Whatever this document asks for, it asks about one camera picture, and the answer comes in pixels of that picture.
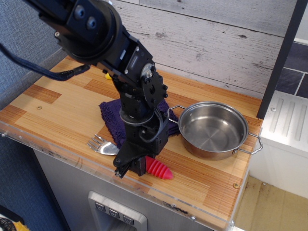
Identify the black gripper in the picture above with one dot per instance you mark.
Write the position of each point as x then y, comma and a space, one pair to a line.
142, 139

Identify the red handled metal fork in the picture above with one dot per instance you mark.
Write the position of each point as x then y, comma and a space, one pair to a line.
152, 166

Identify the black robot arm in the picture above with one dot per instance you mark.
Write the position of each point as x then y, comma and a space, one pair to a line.
91, 32

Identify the purple folded cloth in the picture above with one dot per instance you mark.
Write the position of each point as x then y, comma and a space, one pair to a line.
111, 116

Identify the silver dispenser panel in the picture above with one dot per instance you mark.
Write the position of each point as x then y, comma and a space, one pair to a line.
110, 215

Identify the grey toy cabinet front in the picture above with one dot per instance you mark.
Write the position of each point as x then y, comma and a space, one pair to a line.
71, 186

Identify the stainless steel pot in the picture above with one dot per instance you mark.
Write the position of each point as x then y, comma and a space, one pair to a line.
212, 130

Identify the yellow object bottom left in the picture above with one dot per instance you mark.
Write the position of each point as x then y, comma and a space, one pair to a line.
9, 225

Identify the white toy sink unit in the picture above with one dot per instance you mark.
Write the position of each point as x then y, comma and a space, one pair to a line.
283, 161

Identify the black post right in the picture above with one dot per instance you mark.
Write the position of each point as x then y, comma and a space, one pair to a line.
282, 56

